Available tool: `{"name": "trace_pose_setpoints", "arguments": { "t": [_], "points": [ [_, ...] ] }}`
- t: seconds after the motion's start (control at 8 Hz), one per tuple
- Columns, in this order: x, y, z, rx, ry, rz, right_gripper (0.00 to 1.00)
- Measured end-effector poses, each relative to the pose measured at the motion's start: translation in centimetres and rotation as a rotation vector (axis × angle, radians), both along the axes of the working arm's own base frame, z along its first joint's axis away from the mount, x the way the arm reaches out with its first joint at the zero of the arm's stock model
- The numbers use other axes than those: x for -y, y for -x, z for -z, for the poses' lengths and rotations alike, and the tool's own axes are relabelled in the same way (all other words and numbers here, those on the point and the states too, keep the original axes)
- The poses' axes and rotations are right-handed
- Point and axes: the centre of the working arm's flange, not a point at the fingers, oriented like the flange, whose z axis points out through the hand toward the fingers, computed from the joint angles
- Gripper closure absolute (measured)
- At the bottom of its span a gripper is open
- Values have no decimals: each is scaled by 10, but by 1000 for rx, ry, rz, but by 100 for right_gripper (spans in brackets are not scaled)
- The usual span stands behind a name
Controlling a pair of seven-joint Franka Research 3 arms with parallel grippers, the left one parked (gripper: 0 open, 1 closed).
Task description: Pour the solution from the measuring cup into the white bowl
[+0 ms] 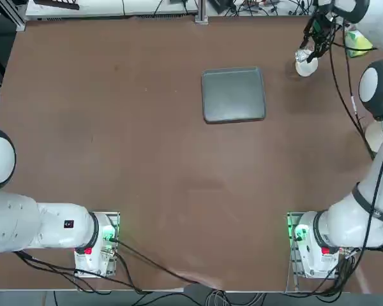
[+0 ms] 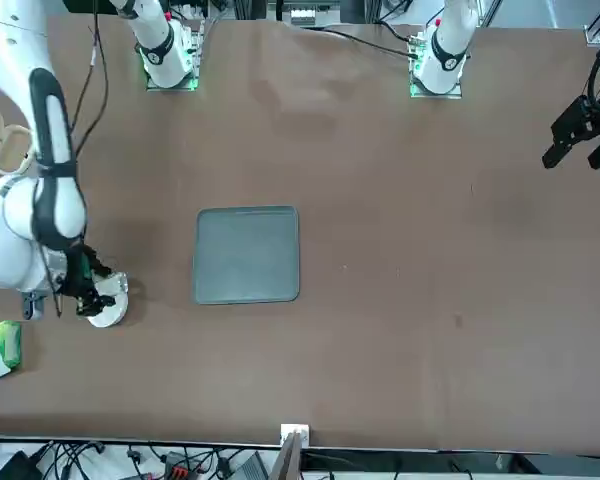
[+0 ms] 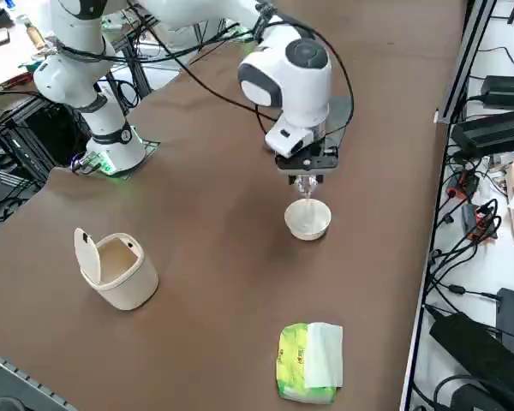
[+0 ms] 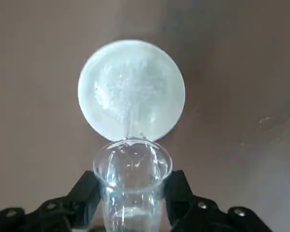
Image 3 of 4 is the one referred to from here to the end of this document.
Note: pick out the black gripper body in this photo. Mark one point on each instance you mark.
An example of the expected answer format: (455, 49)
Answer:
(317, 160)

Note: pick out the clear glass measuring cup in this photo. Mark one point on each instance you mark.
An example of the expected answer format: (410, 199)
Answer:
(306, 186)

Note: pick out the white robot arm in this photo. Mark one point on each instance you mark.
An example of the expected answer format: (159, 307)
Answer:
(304, 85)

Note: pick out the white bowl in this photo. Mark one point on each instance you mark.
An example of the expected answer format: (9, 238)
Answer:
(308, 233)

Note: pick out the dark grey tray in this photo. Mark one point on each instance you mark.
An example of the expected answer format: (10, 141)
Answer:
(340, 111)

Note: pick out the long black box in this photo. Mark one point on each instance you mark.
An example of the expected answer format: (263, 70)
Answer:
(492, 132)

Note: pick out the green tissue pack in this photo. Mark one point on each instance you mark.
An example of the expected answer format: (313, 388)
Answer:
(291, 364)

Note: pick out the cream trash can with lid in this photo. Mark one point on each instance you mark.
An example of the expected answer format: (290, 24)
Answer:
(128, 287)

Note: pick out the black power brick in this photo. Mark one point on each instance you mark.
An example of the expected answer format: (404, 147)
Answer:
(509, 90)

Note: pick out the large black power adapter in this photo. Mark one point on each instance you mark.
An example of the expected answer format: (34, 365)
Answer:
(467, 342)

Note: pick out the amber bottle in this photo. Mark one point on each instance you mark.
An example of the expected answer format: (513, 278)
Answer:
(36, 36)

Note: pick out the aluminium frame rail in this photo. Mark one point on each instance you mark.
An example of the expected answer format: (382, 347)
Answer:
(467, 64)

